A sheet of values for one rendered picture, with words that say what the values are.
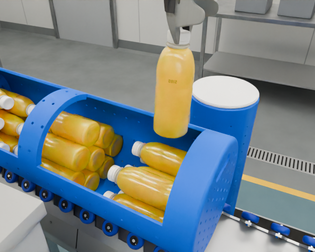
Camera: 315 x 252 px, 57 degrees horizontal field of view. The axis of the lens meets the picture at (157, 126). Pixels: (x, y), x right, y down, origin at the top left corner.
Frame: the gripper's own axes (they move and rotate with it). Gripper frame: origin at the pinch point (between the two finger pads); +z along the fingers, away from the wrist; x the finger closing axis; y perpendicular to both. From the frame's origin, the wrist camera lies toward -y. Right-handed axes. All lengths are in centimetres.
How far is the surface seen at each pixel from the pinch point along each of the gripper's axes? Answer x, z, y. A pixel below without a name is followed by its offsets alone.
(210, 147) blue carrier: -1.0, 20.9, 8.2
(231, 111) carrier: 50, 43, 0
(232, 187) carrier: 55, 85, 5
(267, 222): 83, 130, 24
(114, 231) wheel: -11.0, 47.7, -10.2
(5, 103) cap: -1, 29, -56
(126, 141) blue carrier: 12.6, 40.0, -22.2
